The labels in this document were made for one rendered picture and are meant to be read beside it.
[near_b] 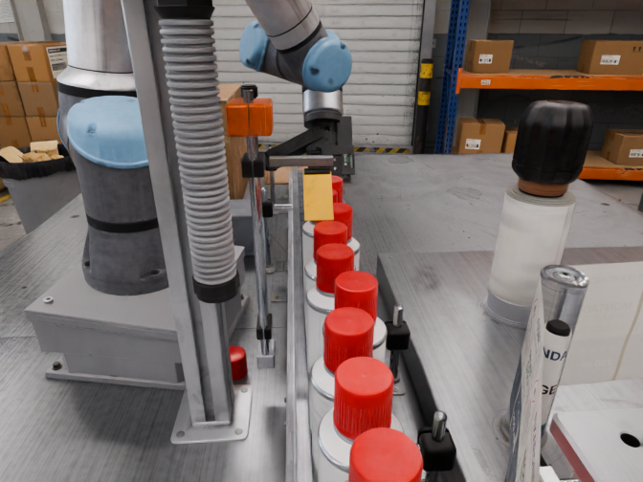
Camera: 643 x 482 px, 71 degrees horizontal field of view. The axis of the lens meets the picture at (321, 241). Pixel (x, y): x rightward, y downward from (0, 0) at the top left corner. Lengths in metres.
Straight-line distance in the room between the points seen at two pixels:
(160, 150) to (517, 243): 0.45
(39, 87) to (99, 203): 3.48
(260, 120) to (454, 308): 0.42
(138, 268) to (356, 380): 0.43
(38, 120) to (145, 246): 3.56
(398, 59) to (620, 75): 1.85
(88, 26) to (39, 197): 2.25
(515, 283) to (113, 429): 0.54
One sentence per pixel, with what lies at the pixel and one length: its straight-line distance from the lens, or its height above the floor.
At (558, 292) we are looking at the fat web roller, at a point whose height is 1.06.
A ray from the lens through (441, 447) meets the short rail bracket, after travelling 0.46.
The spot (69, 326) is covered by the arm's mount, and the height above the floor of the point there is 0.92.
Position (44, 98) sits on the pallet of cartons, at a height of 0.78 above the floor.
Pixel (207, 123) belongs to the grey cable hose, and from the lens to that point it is 0.30.
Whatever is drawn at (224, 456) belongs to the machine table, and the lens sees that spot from 0.56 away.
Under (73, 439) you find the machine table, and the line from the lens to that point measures 0.63.
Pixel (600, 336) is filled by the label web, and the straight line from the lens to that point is 0.54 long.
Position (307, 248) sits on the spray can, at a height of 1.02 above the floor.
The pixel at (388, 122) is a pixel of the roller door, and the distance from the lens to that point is 4.80.
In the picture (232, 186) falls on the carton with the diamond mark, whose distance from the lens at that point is 1.06.
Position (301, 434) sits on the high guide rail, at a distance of 0.40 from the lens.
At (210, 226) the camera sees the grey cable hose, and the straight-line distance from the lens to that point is 0.31.
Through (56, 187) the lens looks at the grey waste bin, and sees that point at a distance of 2.90.
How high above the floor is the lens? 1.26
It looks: 25 degrees down
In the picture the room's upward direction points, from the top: straight up
